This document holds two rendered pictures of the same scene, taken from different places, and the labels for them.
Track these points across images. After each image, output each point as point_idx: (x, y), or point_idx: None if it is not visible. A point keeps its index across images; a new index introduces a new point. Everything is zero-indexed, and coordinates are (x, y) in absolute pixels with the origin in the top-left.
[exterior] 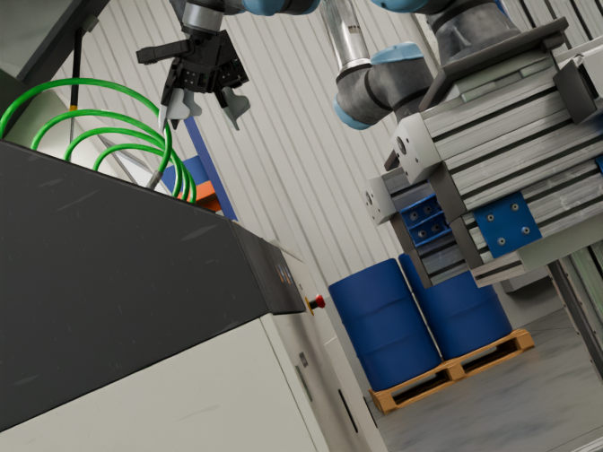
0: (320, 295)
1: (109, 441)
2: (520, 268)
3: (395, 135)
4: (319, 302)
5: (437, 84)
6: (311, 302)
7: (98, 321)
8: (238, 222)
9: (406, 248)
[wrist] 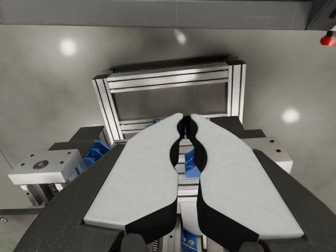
0: (329, 44)
1: None
2: (119, 140)
3: (40, 171)
4: (321, 39)
5: (19, 210)
6: (330, 30)
7: None
8: None
9: (247, 132)
